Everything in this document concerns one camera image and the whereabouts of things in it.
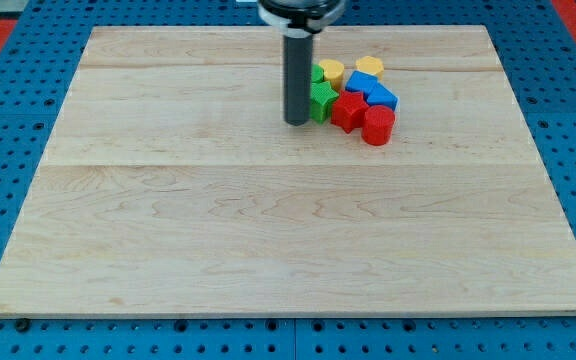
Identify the blue cube block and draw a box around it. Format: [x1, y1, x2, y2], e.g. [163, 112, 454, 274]
[345, 70, 379, 99]

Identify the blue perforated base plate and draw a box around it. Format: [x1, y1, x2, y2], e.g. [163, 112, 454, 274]
[0, 0, 576, 359]

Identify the yellow heart block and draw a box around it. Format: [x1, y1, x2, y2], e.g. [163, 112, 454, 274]
[318, 59, 345, 92]

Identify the green star block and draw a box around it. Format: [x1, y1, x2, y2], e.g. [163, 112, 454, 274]
[310, 81, 339, 124]

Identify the small green block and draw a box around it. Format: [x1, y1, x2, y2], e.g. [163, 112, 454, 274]
[311, 64, 324, 84]

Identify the blue pentagon block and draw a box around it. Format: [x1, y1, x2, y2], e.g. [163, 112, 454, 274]
[366, 83, 399, 111]

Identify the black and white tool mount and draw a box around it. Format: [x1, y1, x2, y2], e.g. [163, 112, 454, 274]
[257, 0, 346, 34]

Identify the light wooden board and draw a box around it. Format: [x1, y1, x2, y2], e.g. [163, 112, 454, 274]
[0, 25, 576, 319]

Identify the red star block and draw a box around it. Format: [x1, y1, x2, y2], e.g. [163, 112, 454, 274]
[331, 91, 369, 133]

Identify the yellow hexagon block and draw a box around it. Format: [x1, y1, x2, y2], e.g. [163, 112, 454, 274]
[355, 56, 385, 80]

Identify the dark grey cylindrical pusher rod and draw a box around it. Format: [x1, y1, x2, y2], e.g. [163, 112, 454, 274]
[283, 34, 313, 126]

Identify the red cylinder block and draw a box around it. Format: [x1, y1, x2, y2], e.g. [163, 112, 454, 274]
[361, 105, 396, 146]

